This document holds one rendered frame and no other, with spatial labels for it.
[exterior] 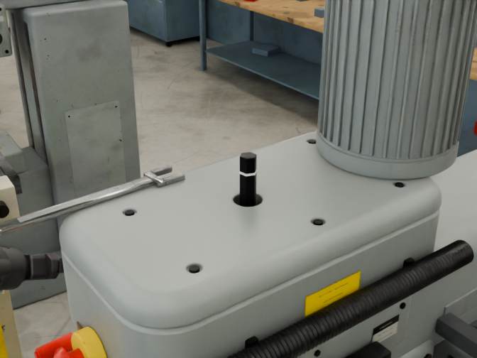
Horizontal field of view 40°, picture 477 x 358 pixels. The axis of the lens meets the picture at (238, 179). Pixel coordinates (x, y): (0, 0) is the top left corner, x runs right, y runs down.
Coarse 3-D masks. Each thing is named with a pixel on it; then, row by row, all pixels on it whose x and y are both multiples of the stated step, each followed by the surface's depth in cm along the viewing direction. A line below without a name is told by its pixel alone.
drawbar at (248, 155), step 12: (240, 156) 79; (252, 156) 79; (240, 168) 80; (252, 168) 80; (240, 180) 81; (252, 180) 80; (240, 192) 82; (252, 192) 81; (240, 204) 82; (252, 204) 82
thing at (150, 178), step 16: (144, 176) 87; (176, 176) 86; (96, 192) 82; (112, 192) 82; (128, 192) 83; (48, 208) 79; (64, 208) 79; (80, 208) 80; (0, 224) 76; (16, 224) 76; (32, 224) 77
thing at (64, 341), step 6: (66, 336) 86; (48, 342) 85; (54, 342) 85; (60, 342) 85; (66, 342) 86; (36, 348) 85; (42, 348) 84; (48, 348) 84; (54, 348) 85; (66, 348) 85; (36, 354) 84; (42, 354) 84; (48, 354) 84
